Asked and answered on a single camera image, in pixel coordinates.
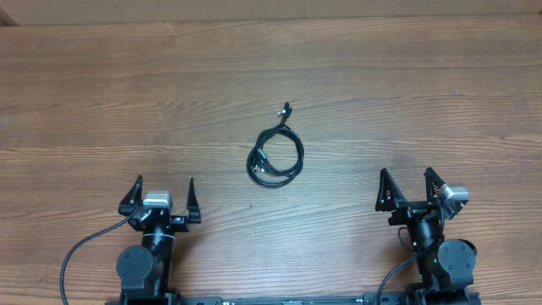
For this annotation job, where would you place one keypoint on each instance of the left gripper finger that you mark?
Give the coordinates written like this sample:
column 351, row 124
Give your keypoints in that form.
column 192, row 206
column 132, row 198

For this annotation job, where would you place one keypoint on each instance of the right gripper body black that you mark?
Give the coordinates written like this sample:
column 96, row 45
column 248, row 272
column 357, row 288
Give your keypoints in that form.
column 409, row 213

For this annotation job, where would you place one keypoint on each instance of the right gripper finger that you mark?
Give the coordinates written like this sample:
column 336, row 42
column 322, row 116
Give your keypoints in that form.
column 389, row 196
column 433, row 183

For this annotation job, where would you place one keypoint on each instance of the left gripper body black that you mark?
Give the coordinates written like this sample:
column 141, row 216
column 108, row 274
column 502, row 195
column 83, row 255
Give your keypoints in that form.
column 179, row 224

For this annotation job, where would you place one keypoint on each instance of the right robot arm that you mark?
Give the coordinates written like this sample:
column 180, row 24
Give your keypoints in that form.
column 445, row 266

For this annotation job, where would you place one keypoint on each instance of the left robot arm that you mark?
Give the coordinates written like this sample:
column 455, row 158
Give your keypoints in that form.
column 145, row 269

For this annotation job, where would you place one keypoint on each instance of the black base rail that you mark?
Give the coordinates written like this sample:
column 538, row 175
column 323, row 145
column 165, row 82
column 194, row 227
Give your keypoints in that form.
column 368, row 298

